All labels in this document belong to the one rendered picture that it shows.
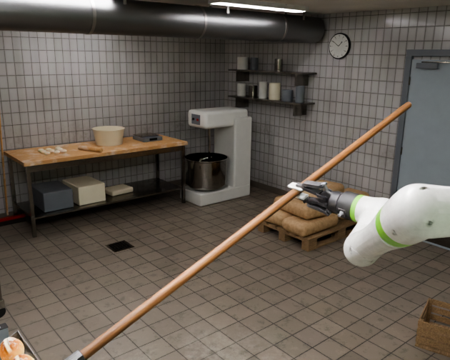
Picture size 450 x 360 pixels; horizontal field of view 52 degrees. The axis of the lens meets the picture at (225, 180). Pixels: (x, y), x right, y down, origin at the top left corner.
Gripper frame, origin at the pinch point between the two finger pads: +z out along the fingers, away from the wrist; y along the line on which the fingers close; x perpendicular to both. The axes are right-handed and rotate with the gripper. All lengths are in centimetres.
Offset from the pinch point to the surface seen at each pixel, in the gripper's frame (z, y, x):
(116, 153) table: 411, 111, 101
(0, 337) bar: 84, 33, -106
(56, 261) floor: 338, 156, -32
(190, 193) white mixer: 409, 219, 181
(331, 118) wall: 269, 158, 343
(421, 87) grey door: 148, 113, 356
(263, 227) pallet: 261, 227, 179
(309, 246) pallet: 190, 228, 180
